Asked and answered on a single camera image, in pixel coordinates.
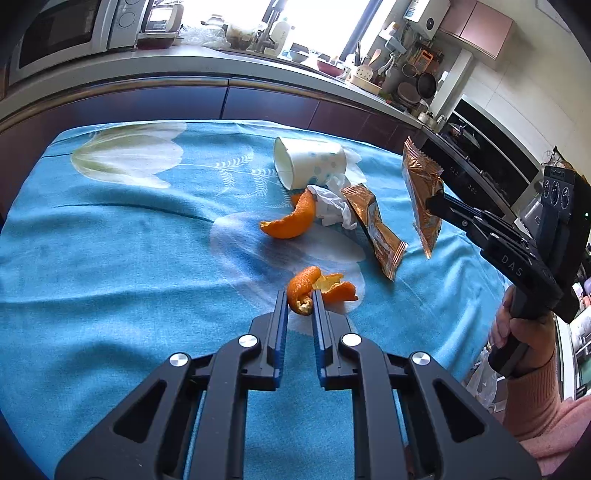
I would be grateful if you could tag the glass jar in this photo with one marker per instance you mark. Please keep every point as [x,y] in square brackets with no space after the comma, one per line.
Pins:
[215,21]

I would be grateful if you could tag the white tissue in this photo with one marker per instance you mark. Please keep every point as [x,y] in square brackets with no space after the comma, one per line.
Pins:
[332,207]

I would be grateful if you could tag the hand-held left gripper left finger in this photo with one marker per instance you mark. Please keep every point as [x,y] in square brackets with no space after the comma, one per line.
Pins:
[278,350]

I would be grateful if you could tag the cream cutting board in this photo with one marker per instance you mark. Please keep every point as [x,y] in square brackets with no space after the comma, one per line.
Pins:
[364,85]

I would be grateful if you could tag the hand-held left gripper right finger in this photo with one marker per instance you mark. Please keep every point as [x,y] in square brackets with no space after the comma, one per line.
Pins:
[318,350]

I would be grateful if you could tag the white soap bottle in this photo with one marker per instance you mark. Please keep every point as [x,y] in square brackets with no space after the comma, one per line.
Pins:
[279,34]

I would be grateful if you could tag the white water heater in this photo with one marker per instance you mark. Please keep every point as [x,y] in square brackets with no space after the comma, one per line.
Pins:
[427,18]

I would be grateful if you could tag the large orange peel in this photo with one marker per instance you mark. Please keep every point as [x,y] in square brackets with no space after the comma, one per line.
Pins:
[295,221]

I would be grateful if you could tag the flat orange peel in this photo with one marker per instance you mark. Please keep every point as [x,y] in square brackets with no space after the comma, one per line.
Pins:
[341,293]

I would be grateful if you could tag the white bowl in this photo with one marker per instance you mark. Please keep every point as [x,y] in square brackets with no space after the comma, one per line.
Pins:
[298,55]

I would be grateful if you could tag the dotted paper cup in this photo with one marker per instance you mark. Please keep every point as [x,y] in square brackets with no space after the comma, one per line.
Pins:
[314,159]

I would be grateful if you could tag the blue floral tablecloth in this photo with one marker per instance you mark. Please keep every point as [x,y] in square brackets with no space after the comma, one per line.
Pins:
[115,254]

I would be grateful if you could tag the glass kettle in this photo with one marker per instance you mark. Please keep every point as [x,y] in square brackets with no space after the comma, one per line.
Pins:
[161,16]

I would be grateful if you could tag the metal strainer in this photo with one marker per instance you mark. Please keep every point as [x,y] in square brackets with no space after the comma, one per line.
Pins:
[409,69]

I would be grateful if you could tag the black frying pan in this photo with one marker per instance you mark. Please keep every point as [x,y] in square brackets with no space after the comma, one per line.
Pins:
[427,85]

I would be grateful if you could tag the clear plastic bag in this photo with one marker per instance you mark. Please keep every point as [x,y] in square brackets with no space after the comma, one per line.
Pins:
[203,37]

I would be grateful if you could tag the red bowl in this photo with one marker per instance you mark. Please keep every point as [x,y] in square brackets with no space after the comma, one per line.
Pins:
[330,68]

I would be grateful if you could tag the white plastic bag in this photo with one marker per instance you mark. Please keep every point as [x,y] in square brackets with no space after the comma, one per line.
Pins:
[482,378]

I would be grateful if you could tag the wooden spoon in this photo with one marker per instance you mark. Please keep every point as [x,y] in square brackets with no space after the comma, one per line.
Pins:
[376,57]

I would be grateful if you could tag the dark framed window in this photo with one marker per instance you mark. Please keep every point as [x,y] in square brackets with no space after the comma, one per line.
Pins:
[323,23]

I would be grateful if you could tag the curled orange peel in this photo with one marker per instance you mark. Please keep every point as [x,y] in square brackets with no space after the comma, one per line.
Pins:
[300,286]

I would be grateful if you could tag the pink wall cabinet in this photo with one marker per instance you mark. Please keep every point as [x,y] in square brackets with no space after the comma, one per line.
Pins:
[480,25]

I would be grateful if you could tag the black built-in oven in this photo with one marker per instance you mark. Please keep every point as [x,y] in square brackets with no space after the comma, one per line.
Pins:
[485,152]

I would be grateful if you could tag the copper snack wrapper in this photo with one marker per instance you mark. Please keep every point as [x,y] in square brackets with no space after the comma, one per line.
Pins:
[376,230]
[420,194]

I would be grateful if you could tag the dark lidded bowl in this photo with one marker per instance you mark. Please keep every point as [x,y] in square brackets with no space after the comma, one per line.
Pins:
[157,41]

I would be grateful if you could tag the covered food container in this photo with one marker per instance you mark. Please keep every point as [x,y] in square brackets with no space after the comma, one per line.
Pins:
[241,37]

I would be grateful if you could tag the steel kitchen faucet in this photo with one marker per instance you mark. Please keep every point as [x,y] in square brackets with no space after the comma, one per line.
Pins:
[265,27]

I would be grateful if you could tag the orange grater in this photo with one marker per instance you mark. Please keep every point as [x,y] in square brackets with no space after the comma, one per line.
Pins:
[421,59]

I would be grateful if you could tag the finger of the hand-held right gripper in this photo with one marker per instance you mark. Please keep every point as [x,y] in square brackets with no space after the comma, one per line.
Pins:
[471,233]
[489,221]

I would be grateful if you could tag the white slotted spatula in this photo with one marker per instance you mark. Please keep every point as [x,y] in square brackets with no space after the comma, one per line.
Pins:
[363,72]

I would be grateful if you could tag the white microwave oven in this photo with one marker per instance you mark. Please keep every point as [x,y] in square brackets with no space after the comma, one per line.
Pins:
[55,27]

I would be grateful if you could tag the person's right hand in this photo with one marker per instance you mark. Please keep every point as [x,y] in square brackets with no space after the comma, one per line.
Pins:
[526,337]

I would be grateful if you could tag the person's right forearm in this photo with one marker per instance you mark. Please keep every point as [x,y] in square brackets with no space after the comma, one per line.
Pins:
[549,415]

